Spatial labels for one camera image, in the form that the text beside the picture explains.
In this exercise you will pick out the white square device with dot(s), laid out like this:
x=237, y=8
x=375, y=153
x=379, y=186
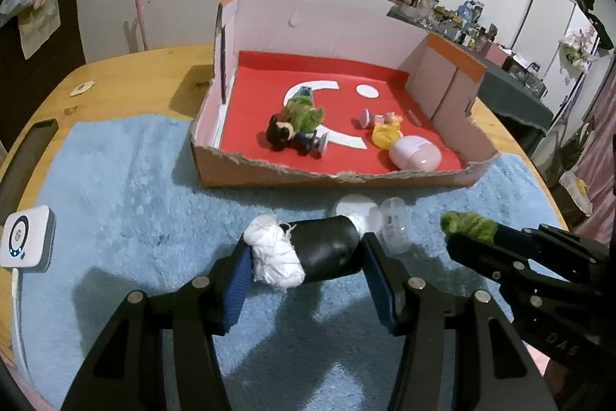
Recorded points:
x=26, y=237

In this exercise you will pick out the clutter of small shelf items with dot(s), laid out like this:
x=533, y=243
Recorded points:
x=462, y=18

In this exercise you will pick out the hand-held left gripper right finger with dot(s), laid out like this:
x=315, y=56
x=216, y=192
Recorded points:
x=382, y=290

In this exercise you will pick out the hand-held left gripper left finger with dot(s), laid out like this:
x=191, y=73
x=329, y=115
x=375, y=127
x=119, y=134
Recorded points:
x=236, y=295

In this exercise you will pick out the clear capsule half white inside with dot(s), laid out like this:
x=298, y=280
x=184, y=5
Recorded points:
x=358, y=213

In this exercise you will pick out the pink curtain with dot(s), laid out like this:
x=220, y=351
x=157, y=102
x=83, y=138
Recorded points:
x=601, y=141

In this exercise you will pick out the black cylinder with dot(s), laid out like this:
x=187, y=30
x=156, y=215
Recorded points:
x=327, y=247

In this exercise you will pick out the pink stick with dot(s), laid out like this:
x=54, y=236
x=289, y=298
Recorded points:
x=140, y=21

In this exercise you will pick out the small blond doll figure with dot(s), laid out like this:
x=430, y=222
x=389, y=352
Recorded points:
x=385, y=119

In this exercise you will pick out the small green yarn ball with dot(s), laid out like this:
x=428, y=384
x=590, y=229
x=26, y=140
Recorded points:
x=469, y=225

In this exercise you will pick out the light blue fuzzy mat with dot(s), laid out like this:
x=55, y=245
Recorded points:
x=120, y=199

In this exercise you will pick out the clear plastic capsule half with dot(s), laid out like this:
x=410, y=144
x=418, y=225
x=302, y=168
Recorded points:
x=397, y=225

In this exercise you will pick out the white cabinet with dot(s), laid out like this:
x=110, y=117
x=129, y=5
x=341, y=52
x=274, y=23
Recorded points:
x=553, y=16

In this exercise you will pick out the yellow plastic toy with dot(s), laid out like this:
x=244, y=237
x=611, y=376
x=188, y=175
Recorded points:
x=385, y=135

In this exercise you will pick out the group of glass jars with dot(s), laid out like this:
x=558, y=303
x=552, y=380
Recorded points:
x=527, y=74

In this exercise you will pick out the dark grey cloth-covered table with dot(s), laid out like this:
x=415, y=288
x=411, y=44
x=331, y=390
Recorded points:
x=515, y=98

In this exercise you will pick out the small white scrap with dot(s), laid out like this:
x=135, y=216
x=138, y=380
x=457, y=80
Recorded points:
x=81, y=87

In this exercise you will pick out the black-haired doll figure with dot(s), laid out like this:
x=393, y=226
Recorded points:
x=281, y=134

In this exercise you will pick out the white cloth wad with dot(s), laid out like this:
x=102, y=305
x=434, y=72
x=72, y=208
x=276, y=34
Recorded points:
x=274, y=257

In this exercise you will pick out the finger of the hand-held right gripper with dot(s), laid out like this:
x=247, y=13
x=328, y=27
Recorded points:
x=553, y=247
x=481, y=257

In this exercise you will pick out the pink box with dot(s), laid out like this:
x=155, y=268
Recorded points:
x=495, y=52

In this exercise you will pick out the pink egg capsule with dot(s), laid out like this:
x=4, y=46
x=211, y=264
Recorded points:
x=415, y=153

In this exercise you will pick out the white plastic bag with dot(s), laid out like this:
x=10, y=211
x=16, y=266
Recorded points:
x=577, y=189

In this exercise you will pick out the white flower ornament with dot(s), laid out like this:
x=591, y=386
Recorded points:
x=580, y=45

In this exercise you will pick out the large green yarn ball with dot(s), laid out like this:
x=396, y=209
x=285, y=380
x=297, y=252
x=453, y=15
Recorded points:
x=303, y=112

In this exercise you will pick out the cardboard box with red bottom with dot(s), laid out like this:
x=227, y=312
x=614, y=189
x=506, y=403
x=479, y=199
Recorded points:
x=269, y=69

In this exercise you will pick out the black phone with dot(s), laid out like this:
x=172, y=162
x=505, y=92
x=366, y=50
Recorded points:
x=29, y=160

